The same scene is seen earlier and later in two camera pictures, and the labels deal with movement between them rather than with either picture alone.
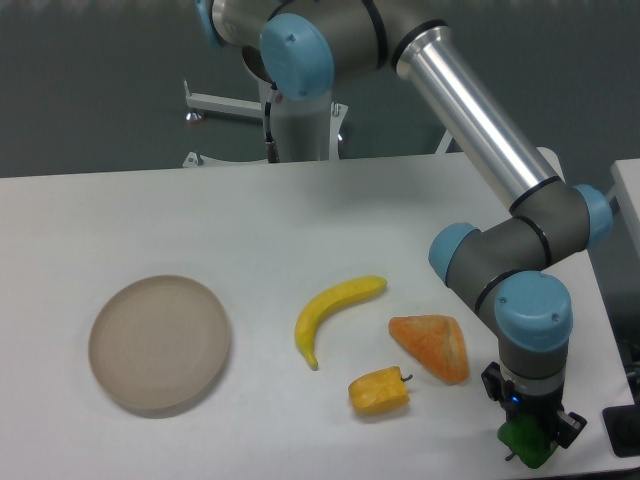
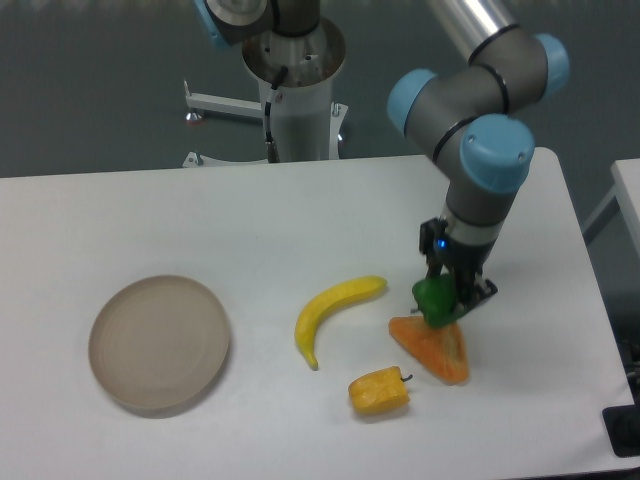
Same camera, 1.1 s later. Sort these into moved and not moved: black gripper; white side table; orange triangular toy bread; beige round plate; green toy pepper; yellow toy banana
Moved: green toy pepper; black gripper
Not moved: beige round plate; orange triangular toy bread; yellow toy banana; white side table
